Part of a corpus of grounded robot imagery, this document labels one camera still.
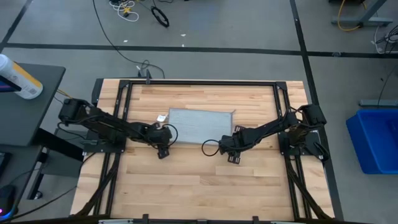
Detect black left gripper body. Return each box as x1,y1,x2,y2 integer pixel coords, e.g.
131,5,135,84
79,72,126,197
145,122,174,160

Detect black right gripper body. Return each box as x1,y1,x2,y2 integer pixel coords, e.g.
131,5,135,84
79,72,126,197
218,124,246,165

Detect grey microfiber towel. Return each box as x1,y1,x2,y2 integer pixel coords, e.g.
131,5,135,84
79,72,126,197
156,107,236,146

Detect black side table leg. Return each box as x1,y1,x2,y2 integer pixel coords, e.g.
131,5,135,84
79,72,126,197
27,126,85,200

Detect black side table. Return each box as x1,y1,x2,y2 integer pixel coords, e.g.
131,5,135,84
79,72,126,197
0,63,67,147

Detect black computer desk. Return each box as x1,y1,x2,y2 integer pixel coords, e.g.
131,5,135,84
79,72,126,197
0,144,44,215

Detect blue plastic bin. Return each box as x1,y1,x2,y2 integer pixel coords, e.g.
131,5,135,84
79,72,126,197
345,108,398,175

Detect white yellow wipes canister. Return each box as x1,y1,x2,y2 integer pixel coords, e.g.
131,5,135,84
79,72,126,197
0,53,44,100

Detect grey floor foot bar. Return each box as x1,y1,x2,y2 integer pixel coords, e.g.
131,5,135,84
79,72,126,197
358,99,398,108

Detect black computer mouse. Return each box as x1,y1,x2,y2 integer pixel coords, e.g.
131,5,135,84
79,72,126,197
0,184,17,220

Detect grey desk foot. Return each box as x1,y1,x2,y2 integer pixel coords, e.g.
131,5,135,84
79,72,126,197
330,0,394,27

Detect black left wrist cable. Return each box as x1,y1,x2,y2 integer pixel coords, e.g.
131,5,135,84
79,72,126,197
161,123,179,147

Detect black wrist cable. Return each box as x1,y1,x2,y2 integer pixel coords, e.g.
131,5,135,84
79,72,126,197
161,123,179,147
201,139,222,157

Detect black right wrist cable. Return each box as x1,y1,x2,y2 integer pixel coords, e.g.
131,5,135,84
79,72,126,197
201,139,222,157

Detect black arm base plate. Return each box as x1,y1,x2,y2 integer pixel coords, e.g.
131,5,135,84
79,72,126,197
82,129,128,154
277,129,323,157

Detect grey plug cable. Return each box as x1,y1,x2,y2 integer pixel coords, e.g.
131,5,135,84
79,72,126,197
135,59,154,85

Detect black aluminium table frame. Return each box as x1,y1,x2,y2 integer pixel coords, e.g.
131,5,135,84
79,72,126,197
70,78,336,224

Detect thin yellow wires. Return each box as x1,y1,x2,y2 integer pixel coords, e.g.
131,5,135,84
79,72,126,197
57,88,74,100

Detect long black floor cable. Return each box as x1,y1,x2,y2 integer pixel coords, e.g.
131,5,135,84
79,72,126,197
91,0,166,79

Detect black coiled cable ring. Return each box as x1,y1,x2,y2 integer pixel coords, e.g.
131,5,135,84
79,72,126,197
150,6,170,29

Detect white cable bundle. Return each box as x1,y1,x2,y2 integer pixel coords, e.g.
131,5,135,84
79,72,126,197
108,0,140,23

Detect yellow floor cable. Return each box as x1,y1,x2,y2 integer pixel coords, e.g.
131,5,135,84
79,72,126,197
336,0,368,32

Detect tangled cable bundle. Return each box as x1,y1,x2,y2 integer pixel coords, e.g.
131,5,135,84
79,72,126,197
372,24,398,55

